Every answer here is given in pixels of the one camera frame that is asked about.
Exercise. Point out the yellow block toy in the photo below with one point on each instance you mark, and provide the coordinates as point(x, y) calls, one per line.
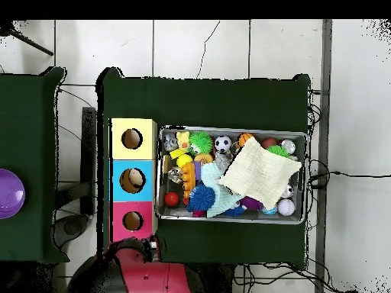
point(176, 153)

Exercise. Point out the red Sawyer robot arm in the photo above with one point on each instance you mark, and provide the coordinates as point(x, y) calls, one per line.
point(152, 277)

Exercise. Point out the wooden box with three holes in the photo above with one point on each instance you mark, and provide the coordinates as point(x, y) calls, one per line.
point(148, 183)

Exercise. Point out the shallow mesh bin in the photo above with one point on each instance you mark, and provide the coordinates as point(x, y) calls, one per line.
point(232, 220)

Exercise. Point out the toy hamburger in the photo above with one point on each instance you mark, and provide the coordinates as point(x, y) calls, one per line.
point(203, 158)

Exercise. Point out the light blue knitted cloth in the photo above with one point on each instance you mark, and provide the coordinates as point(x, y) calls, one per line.
point(210, 175)

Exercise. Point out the green spiky ball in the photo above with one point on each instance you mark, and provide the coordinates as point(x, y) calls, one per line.
point(200, 142)
point(276, 150)

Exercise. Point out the yellow duck toy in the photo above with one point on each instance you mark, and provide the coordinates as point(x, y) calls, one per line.
point(183, 139)

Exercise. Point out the small soccer ball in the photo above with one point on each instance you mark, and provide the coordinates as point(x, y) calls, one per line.
point(223, 144)

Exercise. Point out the blue spiky ball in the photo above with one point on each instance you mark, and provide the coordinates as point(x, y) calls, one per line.
point(201, 198)

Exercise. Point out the small orange basketball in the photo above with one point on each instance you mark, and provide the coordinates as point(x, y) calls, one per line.
point(243, 139)

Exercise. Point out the cream knitted cloth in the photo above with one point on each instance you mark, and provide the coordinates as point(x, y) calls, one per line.
point(259, 171)

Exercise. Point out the white baseball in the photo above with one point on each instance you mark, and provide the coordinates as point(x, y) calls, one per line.
point(286, 207)

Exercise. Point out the grey round foot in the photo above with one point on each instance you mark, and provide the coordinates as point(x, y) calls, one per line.
point(71, 227)

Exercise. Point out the dark green side tablecloth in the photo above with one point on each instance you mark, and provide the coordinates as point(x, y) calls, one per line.
point(27, 122)

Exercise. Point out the purple bowl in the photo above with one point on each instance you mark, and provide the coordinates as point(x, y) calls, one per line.
point(10, 193)

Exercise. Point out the black tripod leg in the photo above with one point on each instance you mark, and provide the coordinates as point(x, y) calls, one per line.
point(30, 44)

